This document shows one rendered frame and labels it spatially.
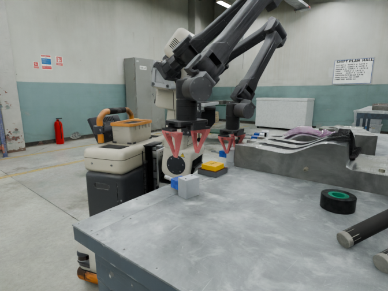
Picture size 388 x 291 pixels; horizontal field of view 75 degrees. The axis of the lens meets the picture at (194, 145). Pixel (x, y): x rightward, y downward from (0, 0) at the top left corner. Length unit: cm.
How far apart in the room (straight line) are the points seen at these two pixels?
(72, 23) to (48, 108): 192
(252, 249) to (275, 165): 48
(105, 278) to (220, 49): 62
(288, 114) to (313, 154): 691
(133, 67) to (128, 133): 542
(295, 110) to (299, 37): 231
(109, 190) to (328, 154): 100
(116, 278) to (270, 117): 760
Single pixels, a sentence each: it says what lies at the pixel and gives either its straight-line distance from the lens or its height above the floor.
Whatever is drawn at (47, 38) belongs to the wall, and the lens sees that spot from 635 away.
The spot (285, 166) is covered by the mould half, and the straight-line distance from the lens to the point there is 94.
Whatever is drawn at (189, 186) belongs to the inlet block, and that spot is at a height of 83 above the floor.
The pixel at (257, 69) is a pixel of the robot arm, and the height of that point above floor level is 118.
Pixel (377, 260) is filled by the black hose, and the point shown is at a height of 82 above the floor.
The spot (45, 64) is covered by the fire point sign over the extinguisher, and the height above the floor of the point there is 165.
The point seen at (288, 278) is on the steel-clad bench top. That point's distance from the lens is 48.
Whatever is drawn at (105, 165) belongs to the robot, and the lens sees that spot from 133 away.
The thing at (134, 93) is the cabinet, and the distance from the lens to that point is 675.
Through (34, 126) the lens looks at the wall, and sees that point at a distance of 614.
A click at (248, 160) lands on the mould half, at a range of 99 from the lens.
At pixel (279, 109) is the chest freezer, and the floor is 59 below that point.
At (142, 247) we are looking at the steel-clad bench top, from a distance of 53.
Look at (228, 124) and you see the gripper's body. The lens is 105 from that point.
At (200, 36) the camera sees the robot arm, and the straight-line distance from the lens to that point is 105.
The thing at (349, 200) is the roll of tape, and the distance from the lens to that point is 73.
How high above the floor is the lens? 109
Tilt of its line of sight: 12 degrees down
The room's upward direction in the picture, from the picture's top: straight up
